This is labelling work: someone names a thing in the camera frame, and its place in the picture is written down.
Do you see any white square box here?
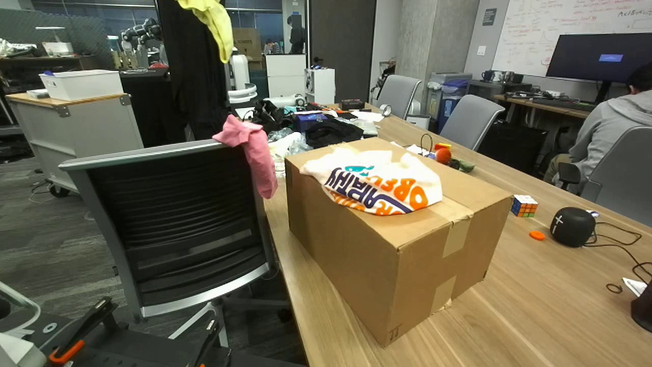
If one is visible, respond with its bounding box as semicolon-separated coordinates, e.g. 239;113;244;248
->
263;52;309;99

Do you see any orange-handled clamp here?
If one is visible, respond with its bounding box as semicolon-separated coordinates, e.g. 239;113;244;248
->
39;295;119;364

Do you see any white plastic bin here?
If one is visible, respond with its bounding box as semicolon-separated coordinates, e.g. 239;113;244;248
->
39;67;127;102

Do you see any grey office chair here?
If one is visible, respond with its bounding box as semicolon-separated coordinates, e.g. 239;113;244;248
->
579;125;652;231
437;92;507;150
374;71;423;120

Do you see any large cardboard box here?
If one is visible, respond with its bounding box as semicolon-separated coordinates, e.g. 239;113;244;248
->
283;137;515;349

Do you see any blue bin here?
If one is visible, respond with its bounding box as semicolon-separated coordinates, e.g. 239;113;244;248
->
435;78;471;130

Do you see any black computer monitor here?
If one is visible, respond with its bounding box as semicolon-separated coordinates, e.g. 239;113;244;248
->
545;30;652;84

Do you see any person in grey hoodie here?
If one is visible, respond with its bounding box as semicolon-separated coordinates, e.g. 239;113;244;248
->
545;63;652;192

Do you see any black round speaker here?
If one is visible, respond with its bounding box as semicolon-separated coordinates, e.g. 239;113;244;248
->
547;206;598;248

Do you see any yellow shirt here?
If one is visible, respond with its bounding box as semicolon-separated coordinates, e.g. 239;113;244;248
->
177;0;237;66

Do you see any peach shirt with colourful print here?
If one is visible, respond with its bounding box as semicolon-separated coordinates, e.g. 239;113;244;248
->
299;147;444;218

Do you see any white paper towel roll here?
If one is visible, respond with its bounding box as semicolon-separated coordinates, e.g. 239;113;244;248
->
229;50;255;92

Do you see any rubik's cube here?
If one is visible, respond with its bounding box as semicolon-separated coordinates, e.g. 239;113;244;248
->
510;193;540;221

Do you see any black cable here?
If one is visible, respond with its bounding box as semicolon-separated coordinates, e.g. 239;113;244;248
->
591;215;652;295

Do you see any pink shirt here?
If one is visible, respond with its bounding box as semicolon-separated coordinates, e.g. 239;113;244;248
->
211;112;279;199

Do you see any white rolling cabinet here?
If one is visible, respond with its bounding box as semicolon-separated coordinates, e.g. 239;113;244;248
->
6;90;144;199

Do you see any white cylinder container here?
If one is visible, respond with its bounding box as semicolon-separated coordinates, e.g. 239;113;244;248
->
311;66;338;106

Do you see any grey chair with silver frame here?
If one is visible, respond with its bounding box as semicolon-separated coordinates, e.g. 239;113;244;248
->
58;138;294;349

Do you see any orange ball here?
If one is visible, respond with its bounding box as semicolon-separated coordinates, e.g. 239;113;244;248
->
432;140;454;164

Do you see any clear plastic bag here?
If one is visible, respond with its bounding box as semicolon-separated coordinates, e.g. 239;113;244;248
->
267;130;311;164

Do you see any black garment pile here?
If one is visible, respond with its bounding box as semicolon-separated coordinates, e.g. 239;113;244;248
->
304;113;365;150

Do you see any tall black column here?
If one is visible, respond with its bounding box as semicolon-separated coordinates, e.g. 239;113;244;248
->
155;0;233;138

